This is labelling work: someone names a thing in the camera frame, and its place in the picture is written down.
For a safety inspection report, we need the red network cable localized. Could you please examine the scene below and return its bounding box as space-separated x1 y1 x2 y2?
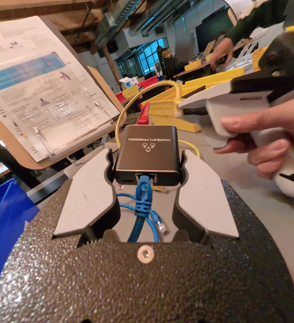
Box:
117 102 150 191

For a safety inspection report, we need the white cardboard box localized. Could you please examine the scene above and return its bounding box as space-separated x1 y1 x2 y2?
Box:
119 77 138 90

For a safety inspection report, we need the blue storage bin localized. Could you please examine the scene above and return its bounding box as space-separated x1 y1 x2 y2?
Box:
0 178 40 313

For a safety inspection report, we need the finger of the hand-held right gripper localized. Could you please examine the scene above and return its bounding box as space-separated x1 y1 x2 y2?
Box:
200 125 230 149
178 80 273 138

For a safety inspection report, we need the small yellow bin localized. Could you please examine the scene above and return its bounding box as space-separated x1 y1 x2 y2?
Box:
123 86 139 99

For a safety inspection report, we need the yellow network cable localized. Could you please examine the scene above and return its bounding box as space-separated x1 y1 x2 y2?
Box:
115 80 201 193

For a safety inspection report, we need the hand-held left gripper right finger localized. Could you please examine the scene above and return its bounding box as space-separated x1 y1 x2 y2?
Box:
172 150 239 242

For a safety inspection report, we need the grey desk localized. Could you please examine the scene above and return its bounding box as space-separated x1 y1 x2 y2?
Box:
26 111 294 323

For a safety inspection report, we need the metal ventilation duct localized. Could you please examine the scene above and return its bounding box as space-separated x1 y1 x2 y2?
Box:
96 0 213 47

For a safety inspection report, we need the red storage bin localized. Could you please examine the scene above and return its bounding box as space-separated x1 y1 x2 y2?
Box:
115 76 159 101

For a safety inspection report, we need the yellow storage bin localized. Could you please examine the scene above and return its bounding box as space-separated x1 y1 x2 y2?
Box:
252 23 294 71
142 67 246 133

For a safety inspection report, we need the black network splitter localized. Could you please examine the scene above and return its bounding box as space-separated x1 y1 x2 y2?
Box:
114 125 182 187

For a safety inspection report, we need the black wall screen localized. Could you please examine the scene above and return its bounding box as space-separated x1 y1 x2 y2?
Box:
195 6 234 53

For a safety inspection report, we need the blue network cable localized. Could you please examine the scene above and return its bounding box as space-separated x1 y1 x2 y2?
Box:
116 174 170 243

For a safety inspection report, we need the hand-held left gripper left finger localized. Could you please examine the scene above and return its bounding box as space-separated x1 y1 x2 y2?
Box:
53 148 121 239

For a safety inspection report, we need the person's right hand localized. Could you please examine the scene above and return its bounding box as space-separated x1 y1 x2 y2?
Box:
212 97 294 180

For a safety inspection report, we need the wooden document stand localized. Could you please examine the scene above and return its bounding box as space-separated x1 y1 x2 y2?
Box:
0 15 122 170

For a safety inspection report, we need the printed instruction sheet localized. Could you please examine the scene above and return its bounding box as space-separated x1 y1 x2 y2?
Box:
0 16 120 162

